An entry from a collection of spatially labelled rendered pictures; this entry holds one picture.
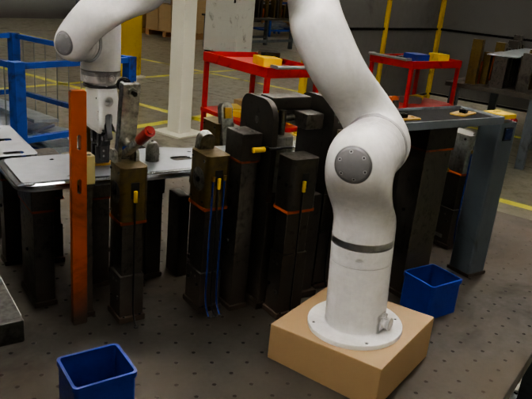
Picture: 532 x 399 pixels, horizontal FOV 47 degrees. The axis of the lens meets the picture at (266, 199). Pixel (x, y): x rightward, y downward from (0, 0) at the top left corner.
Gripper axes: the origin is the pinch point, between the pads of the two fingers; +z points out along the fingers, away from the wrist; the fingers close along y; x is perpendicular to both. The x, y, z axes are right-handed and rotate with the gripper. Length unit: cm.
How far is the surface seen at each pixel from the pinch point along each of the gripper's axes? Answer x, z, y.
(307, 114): -37.9, -12.8, -25.2
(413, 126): -55, -13, -40
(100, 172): 2.1, 3.0, -5.8
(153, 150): -12.2, -0.1, -1.5
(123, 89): 1.6, -17.5, -17.3
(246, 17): -607, 24, 894
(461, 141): -102, -1, -19
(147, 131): 0.5, -11.2, -26.4
